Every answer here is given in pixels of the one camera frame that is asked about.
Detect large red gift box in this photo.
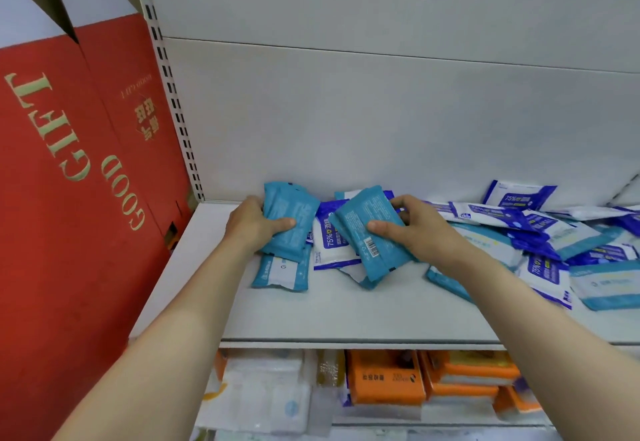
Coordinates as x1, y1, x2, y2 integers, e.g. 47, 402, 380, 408
0, 0, 172, 441

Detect pale yellow tissue pack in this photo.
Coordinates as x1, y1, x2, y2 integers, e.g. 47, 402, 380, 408
315, 350, 347, 388

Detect white and blue wipe packet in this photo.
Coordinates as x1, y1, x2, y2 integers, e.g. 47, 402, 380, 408
312, 200, 362, 271

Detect person's right forearm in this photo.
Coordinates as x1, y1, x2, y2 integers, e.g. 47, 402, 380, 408
440, 248, 640, 441

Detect white shelf board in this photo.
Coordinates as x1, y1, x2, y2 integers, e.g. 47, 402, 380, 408
129, 199, 640, 351

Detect teal and white wipe packet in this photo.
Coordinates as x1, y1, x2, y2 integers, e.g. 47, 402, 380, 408
251, 253, 312, 292

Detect person's left hand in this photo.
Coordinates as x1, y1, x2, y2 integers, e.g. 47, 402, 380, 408
223, 195, 297, 256

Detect person's right hand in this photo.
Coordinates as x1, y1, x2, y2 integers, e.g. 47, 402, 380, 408
367, 194, 469, 270

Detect teal wipe packet with barcode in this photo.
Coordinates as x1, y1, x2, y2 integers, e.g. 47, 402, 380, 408
328, 185, 417, 284

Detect orange tissue pack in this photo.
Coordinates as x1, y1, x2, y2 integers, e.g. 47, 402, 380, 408
346, 350, 427, 406

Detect person's left forearm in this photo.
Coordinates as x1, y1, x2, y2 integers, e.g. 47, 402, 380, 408
52, 235, 257, 441

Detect white tissue packs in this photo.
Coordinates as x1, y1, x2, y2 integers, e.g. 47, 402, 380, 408
194, 350, 313, 437

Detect white slotted shelf upright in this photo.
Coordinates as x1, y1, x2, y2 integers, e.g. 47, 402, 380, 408
131, 0, 206, 202

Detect pile of blue wipe packets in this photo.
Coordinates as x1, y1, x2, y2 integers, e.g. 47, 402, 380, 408
424, 179, 640, 312

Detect stack of orange tissue packs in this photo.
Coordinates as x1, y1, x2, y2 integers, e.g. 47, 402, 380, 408
419, 350, 543, 415

